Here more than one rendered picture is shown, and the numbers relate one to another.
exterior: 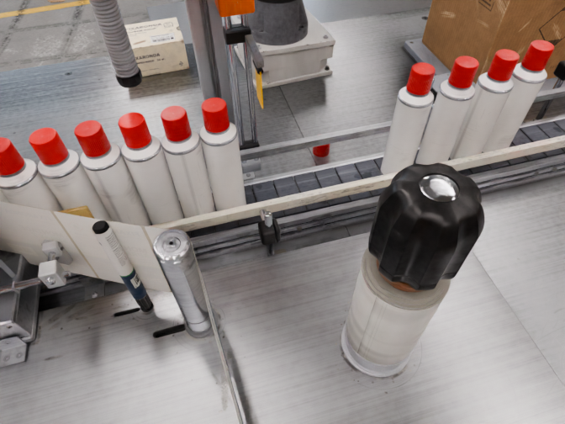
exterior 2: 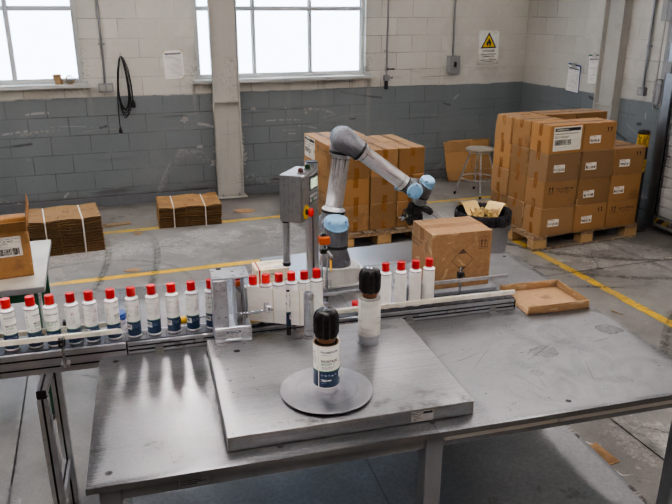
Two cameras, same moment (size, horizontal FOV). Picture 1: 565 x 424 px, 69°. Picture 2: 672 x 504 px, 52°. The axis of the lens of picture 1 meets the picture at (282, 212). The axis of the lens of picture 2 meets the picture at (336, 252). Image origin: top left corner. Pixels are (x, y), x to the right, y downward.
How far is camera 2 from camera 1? 2.28 m
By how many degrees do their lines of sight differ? 32
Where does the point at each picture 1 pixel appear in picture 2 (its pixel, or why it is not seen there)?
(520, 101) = (427, 278)
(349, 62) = not seen: hidden behind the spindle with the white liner
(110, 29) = (286, 247)
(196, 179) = not seen: hidden behind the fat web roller
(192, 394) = (308, 348)
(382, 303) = (363, 301)
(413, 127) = (385, 283)
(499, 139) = (426, 295)
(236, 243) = not seen: hidden behind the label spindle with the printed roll
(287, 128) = (339, 301)
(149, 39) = (271, 266)
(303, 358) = (344, 343)
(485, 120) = (414, 284)
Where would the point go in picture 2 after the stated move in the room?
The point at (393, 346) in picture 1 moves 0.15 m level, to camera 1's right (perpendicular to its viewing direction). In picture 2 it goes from (369, 322) to (409, 322)
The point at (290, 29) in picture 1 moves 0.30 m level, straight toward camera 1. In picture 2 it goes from (342, 261) to (341, 285)
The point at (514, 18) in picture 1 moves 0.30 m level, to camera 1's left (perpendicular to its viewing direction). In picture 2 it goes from (437, 256) to (371, 256)
